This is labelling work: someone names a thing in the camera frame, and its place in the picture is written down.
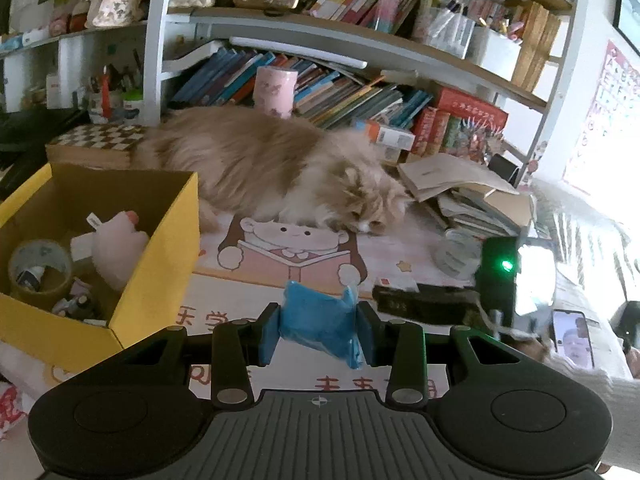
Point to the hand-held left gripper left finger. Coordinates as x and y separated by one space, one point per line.
269 335

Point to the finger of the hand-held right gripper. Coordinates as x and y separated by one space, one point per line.
425 302

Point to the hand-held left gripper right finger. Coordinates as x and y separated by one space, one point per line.
367 335

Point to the blue plastic packet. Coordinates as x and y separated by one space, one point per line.
315 325

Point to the yellow cardboard box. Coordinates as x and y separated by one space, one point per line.
160 280

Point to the pink plush pig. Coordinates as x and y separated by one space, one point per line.
117 255

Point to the yellow tape roll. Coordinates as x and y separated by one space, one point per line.
65 272

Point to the pink checked cloth desktop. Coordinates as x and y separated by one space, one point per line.
415 250

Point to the printed cartoon desk mat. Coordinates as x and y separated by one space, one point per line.
310 260

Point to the black smartphone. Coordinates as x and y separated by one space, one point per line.
572 345

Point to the white textured blanket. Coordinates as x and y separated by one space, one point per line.
590 220

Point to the pile of papers and books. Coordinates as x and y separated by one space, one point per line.
450 175

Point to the white orange small box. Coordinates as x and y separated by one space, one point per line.
390 135

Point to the fluffy ginger cat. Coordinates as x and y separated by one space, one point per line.
260 160

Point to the red boxed book set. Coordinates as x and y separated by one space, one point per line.
465 110

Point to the row of slanted books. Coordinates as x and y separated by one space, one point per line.
340 95

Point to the white pen holder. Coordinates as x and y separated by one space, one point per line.
495 55

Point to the pink cup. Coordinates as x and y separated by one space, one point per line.
274 92

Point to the tan upright books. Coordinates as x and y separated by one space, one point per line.
537 45

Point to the clear pen holder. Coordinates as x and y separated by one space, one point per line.
445 30

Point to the chessboard box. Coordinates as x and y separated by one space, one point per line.
95 140

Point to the desk organiser with pens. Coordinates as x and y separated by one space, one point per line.
115 100

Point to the pastel striped bottle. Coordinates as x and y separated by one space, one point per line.
387 5

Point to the dark framed screen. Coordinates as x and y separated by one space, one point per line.
629 10

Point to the black piano keyboard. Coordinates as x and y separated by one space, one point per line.
30 130

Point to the white bookshelf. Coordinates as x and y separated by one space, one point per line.
155 35

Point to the alphabet wall poster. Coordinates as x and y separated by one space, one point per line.
600 135

